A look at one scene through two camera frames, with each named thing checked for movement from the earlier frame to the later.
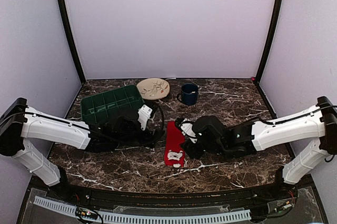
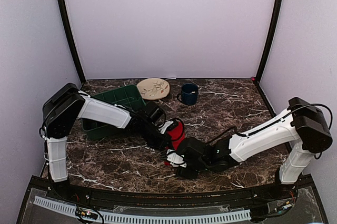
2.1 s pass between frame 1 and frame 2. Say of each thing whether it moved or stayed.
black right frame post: stayed
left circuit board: stayed
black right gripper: moved
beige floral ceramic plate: stayed
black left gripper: moved
